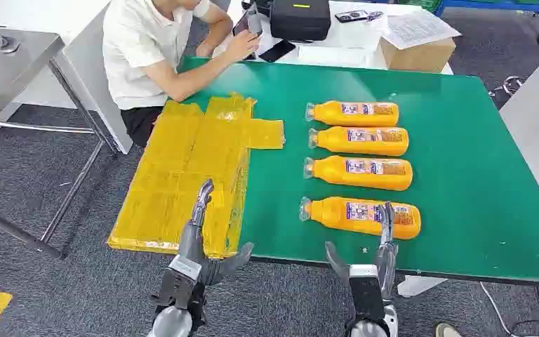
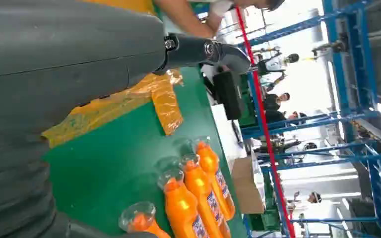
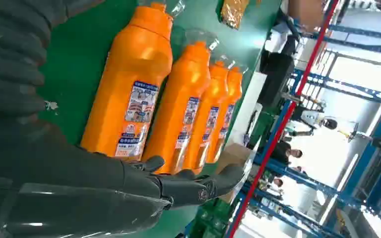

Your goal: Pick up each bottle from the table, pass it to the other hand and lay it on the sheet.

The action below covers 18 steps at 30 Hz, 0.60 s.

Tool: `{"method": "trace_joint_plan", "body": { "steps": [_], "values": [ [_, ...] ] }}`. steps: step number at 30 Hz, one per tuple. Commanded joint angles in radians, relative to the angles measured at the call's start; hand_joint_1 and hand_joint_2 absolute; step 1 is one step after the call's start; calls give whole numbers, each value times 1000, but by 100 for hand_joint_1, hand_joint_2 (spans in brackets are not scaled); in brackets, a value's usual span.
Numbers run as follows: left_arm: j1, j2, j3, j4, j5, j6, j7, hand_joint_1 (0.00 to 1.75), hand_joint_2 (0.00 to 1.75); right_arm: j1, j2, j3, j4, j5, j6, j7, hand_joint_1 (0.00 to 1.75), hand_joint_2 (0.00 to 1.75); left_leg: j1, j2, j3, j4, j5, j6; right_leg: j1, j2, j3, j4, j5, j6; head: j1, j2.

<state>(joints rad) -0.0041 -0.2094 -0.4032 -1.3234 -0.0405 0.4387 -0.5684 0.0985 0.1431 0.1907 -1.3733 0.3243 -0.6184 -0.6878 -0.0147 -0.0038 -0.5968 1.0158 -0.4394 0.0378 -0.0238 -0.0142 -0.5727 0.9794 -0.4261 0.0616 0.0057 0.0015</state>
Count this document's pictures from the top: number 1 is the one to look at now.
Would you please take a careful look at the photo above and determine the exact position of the printed paper sheet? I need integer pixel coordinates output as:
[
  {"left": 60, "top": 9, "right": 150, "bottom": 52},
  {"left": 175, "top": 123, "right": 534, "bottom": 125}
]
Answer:
[{"left": 380, "top": 9, "right": 463, "bottom": 51}]

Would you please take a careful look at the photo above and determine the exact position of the white cable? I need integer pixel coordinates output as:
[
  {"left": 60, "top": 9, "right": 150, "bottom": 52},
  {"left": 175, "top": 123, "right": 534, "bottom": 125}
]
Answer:
[{"left": 479, "top": 281, "right": 538, "bottom": 337}]

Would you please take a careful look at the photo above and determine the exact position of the small grey metal object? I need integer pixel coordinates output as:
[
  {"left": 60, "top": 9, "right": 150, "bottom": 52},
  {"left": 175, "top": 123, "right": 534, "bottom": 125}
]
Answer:
[{"left": 0, "top": 35, "right": 21, "bottom": 54}]

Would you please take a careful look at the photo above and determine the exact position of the green table mat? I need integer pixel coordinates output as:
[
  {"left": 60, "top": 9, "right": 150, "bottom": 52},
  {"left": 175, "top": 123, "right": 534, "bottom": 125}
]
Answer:
[{"left": 178, "top": 55, "right": 539, "bottom": 286}]

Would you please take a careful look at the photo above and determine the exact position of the cardboard box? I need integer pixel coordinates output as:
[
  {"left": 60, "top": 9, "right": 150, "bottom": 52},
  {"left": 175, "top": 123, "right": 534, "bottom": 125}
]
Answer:
[{"left": 378, "top": 36, "right": 458, "bottom": 74}]

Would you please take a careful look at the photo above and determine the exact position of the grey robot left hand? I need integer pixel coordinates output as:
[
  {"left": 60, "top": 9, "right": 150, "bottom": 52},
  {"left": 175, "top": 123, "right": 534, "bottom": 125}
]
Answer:
[{"left": 176, "top": 178, "right": 255, "bottom": 286}]

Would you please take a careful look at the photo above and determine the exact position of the person's left hand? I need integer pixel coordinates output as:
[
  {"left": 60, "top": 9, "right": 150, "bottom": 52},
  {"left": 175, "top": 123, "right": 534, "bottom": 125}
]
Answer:
[{"left": 194, "top": 41, "right": 218, "bottom": 60}]

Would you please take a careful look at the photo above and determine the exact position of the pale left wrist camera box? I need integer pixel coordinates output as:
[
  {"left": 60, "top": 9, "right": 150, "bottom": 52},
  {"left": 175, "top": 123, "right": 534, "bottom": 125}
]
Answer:
[{"left": 168, "top": 256, "right": 204, "bottom": 281}]

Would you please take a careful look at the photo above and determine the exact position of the yellow plastic sheet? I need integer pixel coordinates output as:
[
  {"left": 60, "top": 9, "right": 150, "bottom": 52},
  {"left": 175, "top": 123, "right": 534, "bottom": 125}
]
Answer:
[{"left": 107, "top": 92, "right": 286, "bottom": 260}]

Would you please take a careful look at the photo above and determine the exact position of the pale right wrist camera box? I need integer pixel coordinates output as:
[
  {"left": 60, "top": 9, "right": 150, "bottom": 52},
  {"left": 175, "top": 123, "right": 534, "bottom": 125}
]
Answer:
[{"left": 348, "top": 264, "right": 381, "bottom": 280}]

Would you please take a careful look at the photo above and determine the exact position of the person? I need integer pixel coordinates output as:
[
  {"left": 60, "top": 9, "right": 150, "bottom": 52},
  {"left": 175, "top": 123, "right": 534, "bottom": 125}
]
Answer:
[{"left": 102, "top": 0, "right": 263, "bottom": 149}]

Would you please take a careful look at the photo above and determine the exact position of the blue metal rack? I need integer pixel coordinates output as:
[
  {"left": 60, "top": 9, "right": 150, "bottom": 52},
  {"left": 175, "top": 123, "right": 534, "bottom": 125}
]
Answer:
[{"left": 436, "top": 0, "right": 539, "bottom": 15}]

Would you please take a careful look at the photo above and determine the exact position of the blank white paper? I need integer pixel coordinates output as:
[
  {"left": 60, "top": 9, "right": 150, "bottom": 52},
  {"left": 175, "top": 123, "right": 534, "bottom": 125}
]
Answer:
[{"left": 297, "top": 44, "right": 375, "bottom": 70}]

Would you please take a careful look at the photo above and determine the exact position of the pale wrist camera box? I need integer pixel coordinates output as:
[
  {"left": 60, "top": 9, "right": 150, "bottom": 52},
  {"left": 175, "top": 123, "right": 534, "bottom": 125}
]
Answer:
[
  {"left": 168, "top": 256, "right": 204, "bottom": 281},
  {"left": 348, "top": 264, "right": 381, "bottom": 280}
]

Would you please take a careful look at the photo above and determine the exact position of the black carrying case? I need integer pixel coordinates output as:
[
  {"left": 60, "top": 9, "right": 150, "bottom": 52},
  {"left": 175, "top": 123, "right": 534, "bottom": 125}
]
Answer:
[{"left": 269, "top": 0, "right": 332, "bottom": 43}]

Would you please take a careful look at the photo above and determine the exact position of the steel frame table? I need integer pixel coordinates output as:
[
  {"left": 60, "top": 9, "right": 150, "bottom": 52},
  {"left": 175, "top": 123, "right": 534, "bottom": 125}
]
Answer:
[{"left": 0, "top": 24, "right": 134, "bottom": 260}]

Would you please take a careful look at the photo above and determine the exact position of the person's right hand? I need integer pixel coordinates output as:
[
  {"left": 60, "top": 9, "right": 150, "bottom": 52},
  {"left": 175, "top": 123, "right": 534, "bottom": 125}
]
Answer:
[{"left": 224, "top": 29, "right": 262, "bottom": 62}]

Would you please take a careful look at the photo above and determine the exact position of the smartphone with dark case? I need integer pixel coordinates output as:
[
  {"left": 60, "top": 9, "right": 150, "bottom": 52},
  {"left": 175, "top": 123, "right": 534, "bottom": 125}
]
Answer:
[{"left": 231, "top": 8, "right": 264, "bottom": 61}]

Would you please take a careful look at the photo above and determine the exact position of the pale shoe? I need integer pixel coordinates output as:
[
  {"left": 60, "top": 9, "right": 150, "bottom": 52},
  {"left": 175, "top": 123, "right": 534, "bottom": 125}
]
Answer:
[{"left": 435, "top": 322, "right": 462, "bottom": 337}]

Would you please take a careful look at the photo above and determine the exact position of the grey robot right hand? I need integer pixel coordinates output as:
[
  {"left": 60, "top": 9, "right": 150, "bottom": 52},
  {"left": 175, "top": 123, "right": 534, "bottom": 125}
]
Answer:
[{"left": 324, "top": 201, "right": 399, "bottom": 301}]

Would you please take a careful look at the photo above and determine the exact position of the green crate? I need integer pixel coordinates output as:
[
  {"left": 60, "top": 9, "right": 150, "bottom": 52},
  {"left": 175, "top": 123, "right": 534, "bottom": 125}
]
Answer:
[{"left": 406, "top": 0, "right": 444, "bottom": 13}]

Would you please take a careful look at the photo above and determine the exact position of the black smartphone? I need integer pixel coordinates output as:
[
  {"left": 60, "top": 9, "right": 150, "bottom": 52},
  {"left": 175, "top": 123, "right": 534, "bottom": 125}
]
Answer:
[{"left": 258, "top": 39, "right": 298, "bottom": 64}]

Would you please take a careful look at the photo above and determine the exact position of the white table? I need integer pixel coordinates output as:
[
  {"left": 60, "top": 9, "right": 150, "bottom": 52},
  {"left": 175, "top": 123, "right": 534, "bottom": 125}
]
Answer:
[{"left": 213, "top": 0, "right": 455, "bottom": 76}]

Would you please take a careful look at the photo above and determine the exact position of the small black device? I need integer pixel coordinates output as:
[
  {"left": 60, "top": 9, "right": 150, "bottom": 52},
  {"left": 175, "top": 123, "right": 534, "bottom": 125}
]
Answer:
[{"left": 333, "top": 9, "right": 371, "bottom": 24}]

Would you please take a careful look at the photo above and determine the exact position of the orange drink bottle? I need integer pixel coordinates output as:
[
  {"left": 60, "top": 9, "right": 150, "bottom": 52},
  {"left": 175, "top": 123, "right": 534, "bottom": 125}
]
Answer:
[
  {"left": 305, "top": 100, "right": 400, "bottom": 128},
  {"left": 298, "top": 196, "right": 422, "bottom": 241},
  {"left": 302, "top": 155, "right": 414, "bottom": 192},
  {"left": 307, "top": 126, "right": 411, "bottom": 158}
]

